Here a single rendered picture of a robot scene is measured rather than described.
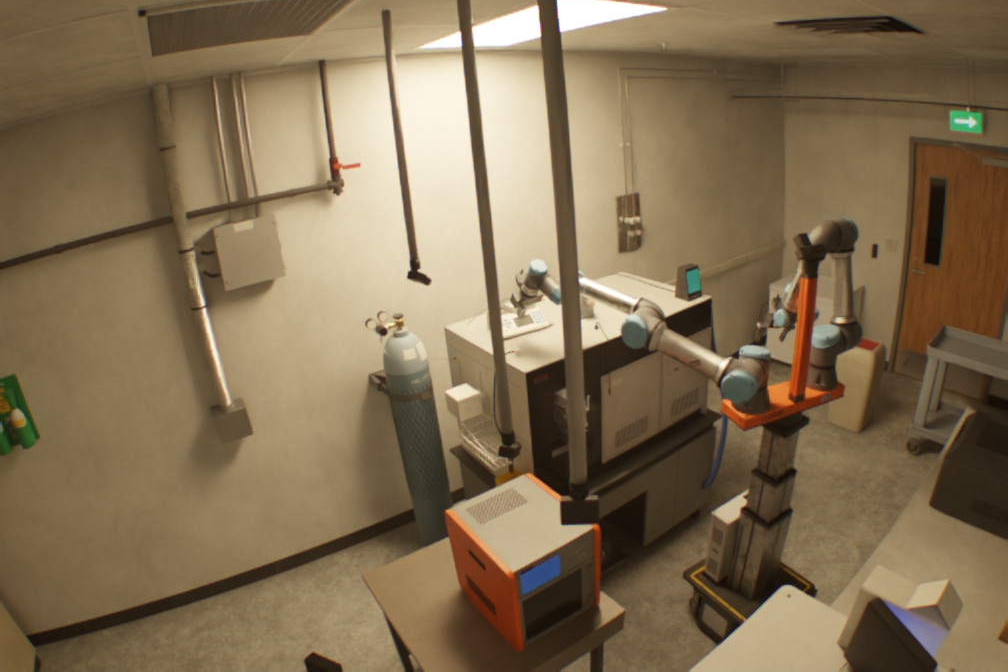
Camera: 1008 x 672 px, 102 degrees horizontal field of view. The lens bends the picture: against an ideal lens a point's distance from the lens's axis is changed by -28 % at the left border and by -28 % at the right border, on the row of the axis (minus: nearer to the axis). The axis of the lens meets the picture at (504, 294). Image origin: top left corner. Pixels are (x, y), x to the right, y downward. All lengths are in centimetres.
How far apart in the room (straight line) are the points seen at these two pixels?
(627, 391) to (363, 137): 182
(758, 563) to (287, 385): 248
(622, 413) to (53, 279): 277
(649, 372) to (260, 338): 194
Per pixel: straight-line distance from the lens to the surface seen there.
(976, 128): 510
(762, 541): 260
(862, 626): 116
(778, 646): 125
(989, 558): 247
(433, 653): 215
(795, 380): 219
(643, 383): 274
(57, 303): 295
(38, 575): 372
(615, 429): 272
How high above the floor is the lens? 242
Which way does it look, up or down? 18 degrees down
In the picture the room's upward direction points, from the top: 6 degrees counter-clockwise
